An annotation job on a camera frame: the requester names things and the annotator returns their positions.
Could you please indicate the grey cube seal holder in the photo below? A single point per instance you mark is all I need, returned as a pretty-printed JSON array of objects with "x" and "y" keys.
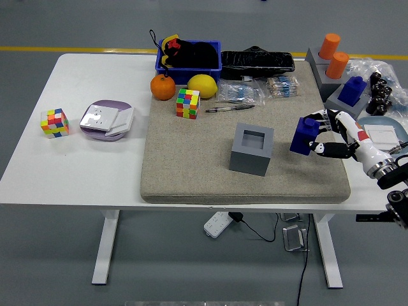
[
  {"x": 328, "y": 87},
  {"x": 313, "y": 58},
  {"x": 334, "y": 102},
  {"x": 248, "y": 162}
]

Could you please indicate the large metal bracket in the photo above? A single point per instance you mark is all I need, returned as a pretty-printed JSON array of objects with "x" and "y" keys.
[{"x": 293, "y": 239}]

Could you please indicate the white wall socket panel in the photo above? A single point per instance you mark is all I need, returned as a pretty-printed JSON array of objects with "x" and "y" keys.
[{"x": 97, "y": 118}]

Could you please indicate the clear blue pen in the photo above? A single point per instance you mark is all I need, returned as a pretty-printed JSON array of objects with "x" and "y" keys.
[{"x": 236, "y": 101}]

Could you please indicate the purple plate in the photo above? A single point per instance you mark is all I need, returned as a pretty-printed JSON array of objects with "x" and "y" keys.
[{"x": 95, "y": 136}]

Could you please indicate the black cylinder capacitor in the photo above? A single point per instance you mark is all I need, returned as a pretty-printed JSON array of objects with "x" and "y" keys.
[
  {"x": 371, "y": 109},
  {"x": 382, "y": 85},
  {"x": 386, "y": 91},
  {"x": 377, "y": 101},
  {"x": 376, "y": 78},
  {"x": 384, "y": 107}
]

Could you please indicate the black clear pen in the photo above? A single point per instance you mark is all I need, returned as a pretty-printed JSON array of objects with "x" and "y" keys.
[{"x": 229, "y": 108}]

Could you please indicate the white switch panel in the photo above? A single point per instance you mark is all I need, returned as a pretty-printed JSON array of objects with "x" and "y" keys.
[
  {"x": 124, "y": 119},
  {"x": 382, "y": 135}
]

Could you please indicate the black bag with yellow trim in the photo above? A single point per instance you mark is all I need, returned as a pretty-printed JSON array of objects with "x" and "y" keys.
[{"x": 197, "y": 55}]

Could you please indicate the large colourful puzzle cube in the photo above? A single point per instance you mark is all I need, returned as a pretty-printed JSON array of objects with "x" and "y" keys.
[{"x": 188, "y": 103}]

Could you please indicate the yellow lemon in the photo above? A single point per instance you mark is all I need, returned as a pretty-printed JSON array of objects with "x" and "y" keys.
[{"x": 202, "y": 86}]

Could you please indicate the bag of blue resistors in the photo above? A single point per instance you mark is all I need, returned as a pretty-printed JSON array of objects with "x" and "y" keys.
[{"x": 239, "y": 92}]

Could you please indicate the light blue plate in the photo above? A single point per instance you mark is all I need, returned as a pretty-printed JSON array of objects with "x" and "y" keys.
[{"x": 376, "y": 120}]

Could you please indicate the black wrapped keyboard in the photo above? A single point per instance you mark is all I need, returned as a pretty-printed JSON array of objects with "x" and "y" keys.
[{"x": 255, "y": 62}]

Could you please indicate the blue seal stamp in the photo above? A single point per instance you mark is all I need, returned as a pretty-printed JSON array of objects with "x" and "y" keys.
[
  {"x": 350, "y": 92},
  {"x": 301, "y": 137}
]

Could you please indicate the grey-brown mat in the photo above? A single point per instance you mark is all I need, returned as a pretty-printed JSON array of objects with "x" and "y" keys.
[{"x": 191, "y": 159}]

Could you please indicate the orange cylinder seal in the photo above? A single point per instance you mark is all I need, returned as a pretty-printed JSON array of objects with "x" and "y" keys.
[
  {"x": 337, "y": 65},
  {"x": 330, "y": 46}
]

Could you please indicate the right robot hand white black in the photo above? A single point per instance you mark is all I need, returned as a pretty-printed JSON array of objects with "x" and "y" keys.
[{"x": 354, "y": 134}]

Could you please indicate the bag of tan resistors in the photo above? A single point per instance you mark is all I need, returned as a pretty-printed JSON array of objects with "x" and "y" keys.
[{"x": 282, "y": 86}]

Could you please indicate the small colourful puzzle cube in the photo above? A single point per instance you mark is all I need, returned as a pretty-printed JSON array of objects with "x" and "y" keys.
[{"x": 54, "y": 123}]

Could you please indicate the black table control panel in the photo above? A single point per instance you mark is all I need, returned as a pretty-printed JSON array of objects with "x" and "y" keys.
[{"x": 369, "y": 218}]

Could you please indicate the clear plastic bag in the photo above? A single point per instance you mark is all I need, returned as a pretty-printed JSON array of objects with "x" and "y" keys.
[{"x": 366, "y": 65}]

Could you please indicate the white power strip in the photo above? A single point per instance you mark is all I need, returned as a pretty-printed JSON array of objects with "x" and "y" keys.
[{"x": 216, "y": 224}]

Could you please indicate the orange fruit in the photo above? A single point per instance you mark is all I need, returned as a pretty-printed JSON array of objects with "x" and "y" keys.
[{"x": 162, "y": 87}]

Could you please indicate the small metal bracket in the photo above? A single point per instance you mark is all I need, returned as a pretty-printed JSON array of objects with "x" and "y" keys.
[{"x": 290, "y": 217}]

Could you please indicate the white table leg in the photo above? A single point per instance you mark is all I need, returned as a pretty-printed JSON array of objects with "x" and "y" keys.
[
  {"x": 330, "y": 255},
  {"x": 106, "y": 248}
]

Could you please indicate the blue plastic bin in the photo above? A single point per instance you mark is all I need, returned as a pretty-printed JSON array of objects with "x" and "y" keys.
[{"x": 191, "y": 76}]

